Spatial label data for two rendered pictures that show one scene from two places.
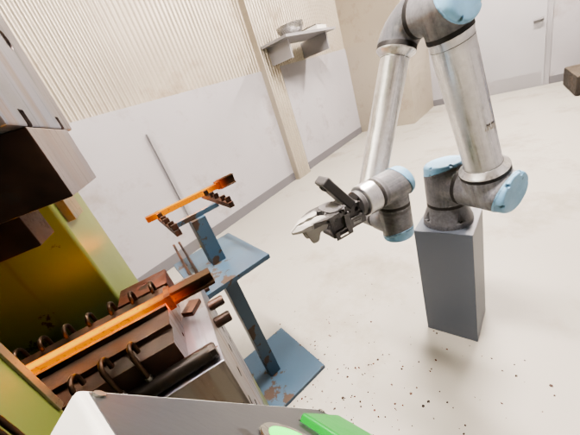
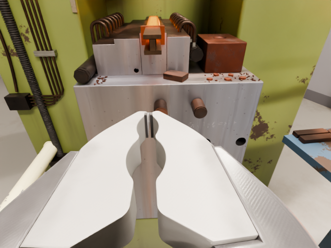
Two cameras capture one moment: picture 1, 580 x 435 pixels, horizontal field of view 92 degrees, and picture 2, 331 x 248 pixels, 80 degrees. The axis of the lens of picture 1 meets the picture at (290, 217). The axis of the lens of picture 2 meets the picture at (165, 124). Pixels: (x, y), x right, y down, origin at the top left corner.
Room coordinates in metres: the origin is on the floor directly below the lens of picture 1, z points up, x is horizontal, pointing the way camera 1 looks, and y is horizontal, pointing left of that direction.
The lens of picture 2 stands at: (0.66, -0.10, 1.06)
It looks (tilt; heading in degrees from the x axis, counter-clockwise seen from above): 32 degrees down; 107
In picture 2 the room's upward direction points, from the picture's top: straight up
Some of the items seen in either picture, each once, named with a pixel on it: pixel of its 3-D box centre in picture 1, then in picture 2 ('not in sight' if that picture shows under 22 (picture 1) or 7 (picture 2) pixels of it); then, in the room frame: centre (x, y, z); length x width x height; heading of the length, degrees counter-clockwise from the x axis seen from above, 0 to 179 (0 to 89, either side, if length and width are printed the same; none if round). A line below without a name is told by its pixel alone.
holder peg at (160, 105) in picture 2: (223, 318); (160, 109); (0.55, 0.24, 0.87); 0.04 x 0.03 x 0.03; 109
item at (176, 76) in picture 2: (191, 307); (176, 75); (0.57, 0.30, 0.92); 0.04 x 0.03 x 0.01; 165
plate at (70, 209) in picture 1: (55, 186); not in sight; (0.75, 0.53, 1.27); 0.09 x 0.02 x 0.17; 19
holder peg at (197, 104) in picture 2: (216, 302); (198, 108); (0.63, 0.26, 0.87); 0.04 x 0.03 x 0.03; 109
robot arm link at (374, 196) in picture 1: (364, 198); not in sight; (0.70, -0.21, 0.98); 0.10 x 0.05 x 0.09; 19
